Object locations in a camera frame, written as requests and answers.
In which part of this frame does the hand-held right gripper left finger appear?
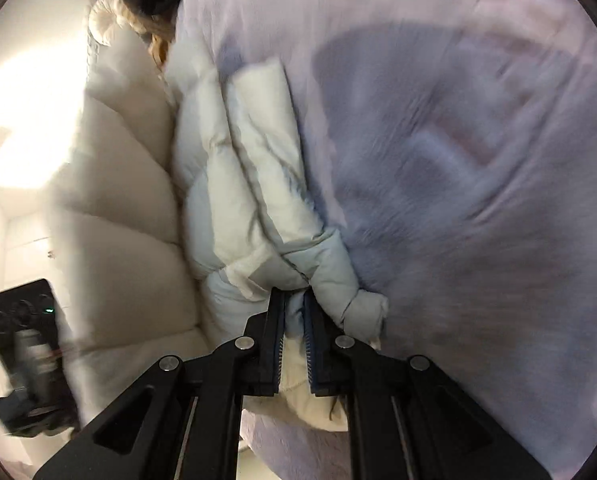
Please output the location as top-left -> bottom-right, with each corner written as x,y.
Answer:
33,288 -> 286,480

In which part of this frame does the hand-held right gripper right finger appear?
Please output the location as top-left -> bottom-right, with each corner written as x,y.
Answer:
303,291 -> 554,480

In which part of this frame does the cream puffer jacket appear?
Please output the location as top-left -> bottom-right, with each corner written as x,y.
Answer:
51,25 -> 390,433

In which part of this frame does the purple plush bed blanket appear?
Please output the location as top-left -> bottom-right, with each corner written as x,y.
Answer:
171,0 -> 597,480

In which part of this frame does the white round cushion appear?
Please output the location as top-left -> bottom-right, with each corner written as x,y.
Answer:
88,0 -> 144,47

